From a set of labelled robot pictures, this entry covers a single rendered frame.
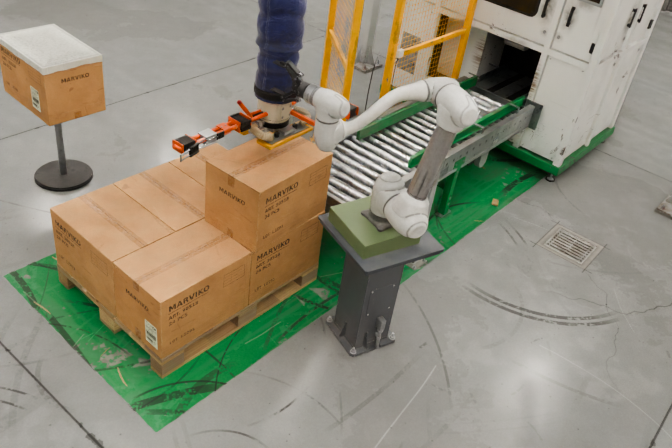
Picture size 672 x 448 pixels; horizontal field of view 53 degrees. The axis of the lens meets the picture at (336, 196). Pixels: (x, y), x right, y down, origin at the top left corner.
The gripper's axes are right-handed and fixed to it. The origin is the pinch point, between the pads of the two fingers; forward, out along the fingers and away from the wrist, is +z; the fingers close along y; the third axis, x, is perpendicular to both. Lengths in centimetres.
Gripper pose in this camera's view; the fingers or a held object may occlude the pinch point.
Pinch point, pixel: (275, 76)
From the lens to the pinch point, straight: 314.2
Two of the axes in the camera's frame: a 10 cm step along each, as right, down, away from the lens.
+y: -1.3, 8.2, 5.6
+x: 6.3, -3.7, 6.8
